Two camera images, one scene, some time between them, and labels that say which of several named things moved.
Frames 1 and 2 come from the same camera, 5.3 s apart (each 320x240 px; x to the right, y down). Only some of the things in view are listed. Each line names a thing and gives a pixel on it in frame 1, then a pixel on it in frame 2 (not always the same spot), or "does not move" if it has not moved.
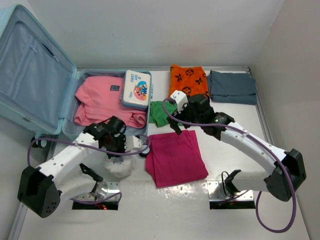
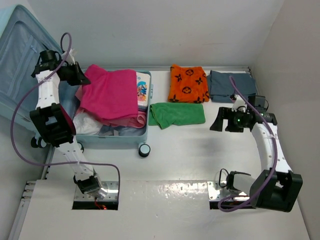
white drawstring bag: [120, 166] -> [84, 123]
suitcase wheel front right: [144, 153] does not move
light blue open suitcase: [38, 79] does not move
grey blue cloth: [232, 87] does not move
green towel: [157, 115] does not move
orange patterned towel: [191, 80] does not move
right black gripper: [175, 126] -> [225, 113]
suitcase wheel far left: [39, 143] does not move
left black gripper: [122, 138] -> [79, 77]
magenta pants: [172, 159] -> [111, 94]
